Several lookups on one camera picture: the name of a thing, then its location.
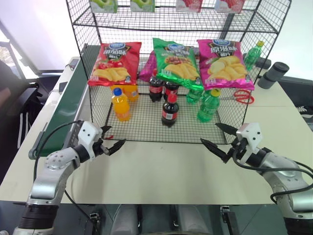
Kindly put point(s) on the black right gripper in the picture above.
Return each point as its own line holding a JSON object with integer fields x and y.
{"x": 237, "y": 148}

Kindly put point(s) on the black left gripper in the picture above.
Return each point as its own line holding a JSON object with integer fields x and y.
{"x": 99, "y": 147}

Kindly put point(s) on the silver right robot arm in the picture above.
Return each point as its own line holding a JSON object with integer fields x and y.
{"x": 281, "y": 169}

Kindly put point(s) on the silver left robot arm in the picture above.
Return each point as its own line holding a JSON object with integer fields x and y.
{"x": 49, "y": 176}

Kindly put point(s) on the green conveyor belt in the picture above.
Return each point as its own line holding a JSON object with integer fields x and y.
{"x": 66, "y": 102}

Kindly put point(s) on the small red clip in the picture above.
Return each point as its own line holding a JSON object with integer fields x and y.
{"x": 110, "y": 137}

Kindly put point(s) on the orange soda bottle blue cap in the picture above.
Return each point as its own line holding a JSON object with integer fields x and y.
{"x": 121, "y": 107}

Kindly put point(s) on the green soda bottle yellow cap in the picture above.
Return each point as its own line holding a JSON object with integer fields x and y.
{"x": 252, "y": 57}
{"x": 206, "y": 107}

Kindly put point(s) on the cola bottle red cap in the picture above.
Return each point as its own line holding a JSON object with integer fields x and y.
{"x": 155, "y": 90}
{"x": 171, "y": 91}
{"x": 170, "y": 112}

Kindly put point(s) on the magenta potato chips bag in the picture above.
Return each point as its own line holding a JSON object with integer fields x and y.
{"x": 225, "y": 66}

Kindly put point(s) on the red potato chips bag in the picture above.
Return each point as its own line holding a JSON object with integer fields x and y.
{"x": 115, "y": 63}

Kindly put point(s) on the purple foil snack bag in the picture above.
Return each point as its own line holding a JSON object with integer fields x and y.
{"x": 148, "y": 69}

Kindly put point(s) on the grey black cylinder device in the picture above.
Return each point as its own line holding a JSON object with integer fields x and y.
{"x": 272, "y": 74}

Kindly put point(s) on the green potato chips bag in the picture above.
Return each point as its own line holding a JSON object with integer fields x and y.
{"x": 178, "y": 66}

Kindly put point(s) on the black bag white print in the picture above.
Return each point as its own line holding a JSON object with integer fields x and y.
{"x": 300, "y": 93}

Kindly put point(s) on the black office chair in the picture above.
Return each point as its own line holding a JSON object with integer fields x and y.
{"x": 27, "y": 102}

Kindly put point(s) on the green apple drink carton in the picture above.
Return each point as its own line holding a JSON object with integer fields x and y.
{"x": 143, "y": 5}
{"x": 104, "y": 5}

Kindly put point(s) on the strawberry drink carton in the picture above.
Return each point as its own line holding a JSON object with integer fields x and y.
{"x": 189, "y": 5}
{"x": 230, "y": 5}

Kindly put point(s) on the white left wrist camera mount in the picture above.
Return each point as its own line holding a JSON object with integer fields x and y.
{"x": 88, "y": 133}

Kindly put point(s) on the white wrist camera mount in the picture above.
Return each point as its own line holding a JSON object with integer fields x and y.
{"x": 252, "y": 134}
{"x": 88, "y": 133}

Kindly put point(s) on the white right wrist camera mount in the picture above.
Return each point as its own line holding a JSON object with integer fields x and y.
{"x": 252, "y": 134}

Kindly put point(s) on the black table bracket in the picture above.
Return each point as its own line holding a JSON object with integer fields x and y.
{"x": 231, "y": 220}

